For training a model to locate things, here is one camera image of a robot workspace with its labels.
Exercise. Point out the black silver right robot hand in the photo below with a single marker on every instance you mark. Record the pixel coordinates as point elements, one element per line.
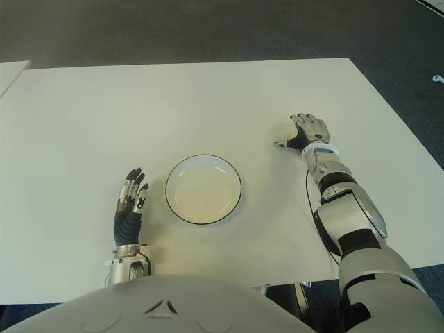
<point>312,130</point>

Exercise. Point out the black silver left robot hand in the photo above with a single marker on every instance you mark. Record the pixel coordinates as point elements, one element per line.
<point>127,225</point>

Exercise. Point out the white plate with black rim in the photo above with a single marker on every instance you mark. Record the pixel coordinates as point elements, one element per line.
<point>204,189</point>

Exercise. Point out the grey robot torso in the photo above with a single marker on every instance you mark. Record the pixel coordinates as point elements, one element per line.
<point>156,308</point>

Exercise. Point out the small white floor object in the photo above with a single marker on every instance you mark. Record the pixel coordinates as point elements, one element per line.
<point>438,79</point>

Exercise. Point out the white strip on floor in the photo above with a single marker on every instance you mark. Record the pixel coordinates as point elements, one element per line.
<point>435,2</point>

